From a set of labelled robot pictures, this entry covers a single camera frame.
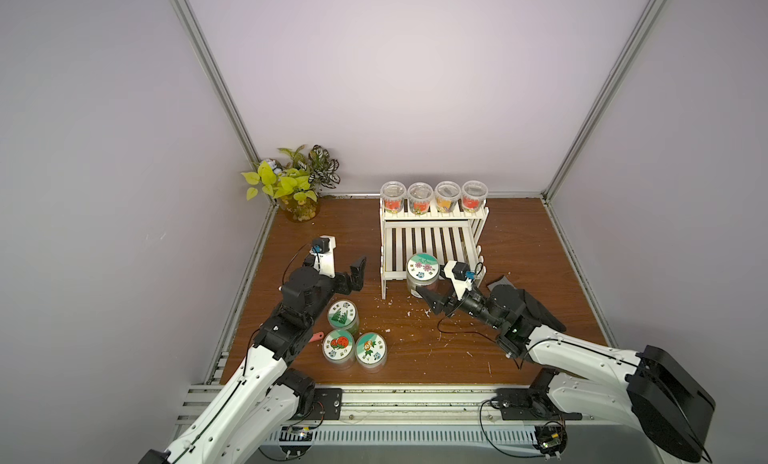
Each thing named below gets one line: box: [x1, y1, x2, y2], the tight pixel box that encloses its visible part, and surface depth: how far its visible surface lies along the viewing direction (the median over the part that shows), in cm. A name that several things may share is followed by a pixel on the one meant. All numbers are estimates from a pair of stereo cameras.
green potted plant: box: [242, 144, 341, 222], surface depth 99 cm
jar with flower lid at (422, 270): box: [406, 253, 441, 298], surface depth 71 cm
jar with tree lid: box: [328, 300, 360, 335], surface depth 82 cm
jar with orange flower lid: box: [355, 332, 388, 374], surface depth 76 cm
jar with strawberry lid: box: [322, 329, 356, 369], surface depth 76 cm
